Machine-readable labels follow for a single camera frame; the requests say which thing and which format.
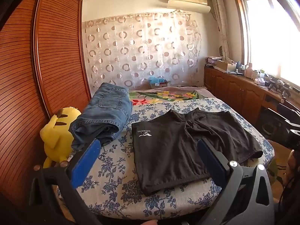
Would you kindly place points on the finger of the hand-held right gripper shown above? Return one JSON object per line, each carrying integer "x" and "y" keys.
{"x": 280, "y": 117}

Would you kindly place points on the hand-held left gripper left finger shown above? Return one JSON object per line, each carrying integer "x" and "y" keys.
{"x": 86, "y": 163}

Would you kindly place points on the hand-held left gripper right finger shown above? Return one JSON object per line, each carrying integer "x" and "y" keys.
{"x": 211, "y": 163}

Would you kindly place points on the black pants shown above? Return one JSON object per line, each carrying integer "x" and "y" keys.
{"x": 175, "y": 150}

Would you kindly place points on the bed with blue floral sheet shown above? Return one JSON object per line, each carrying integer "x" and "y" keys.
{"x": 117, "y": 180}

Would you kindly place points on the yellow plush toy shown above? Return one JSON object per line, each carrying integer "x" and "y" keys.
{"x": 54, "y": 136}

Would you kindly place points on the person's black clothing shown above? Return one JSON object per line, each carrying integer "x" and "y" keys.
{"x": 290, "y": 192}

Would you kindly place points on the wooden cabinet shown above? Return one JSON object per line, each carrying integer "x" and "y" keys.
{"x": 234, "y": 89}

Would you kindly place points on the pink bottle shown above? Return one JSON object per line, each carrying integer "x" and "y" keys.
{"x": 248, "y": 70}

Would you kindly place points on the folded blue jeans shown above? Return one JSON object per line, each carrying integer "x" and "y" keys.
{"x": 105, "y": 107}

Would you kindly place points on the open cardboard carton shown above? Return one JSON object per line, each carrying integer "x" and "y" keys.
{"x": 225, "y": 65}

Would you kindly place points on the window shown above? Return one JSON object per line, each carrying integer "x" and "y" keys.
{"x": 264, "y": 39}

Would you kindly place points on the colourful flower blanket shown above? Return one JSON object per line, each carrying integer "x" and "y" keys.
{"x": 164, "y": 96}

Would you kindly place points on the pile of papers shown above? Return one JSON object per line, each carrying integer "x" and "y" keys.
{"x": 213, "y": 61}

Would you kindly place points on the small cardboard box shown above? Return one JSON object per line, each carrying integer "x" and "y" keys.
{"x": 161, "y": 85}

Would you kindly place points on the blue cloth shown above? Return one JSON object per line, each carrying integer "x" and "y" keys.
{"x": 155, "y": 79}

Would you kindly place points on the wooden louvered wardrobe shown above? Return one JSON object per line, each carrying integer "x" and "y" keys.
{"x": 35, "y": 75}

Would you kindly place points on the white patterned window curtain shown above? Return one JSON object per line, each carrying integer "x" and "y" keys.
{"x": 221, "y": 28}

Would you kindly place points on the sheer curtain with circles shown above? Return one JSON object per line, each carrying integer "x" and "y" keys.
{"x": 140, "y": 51}

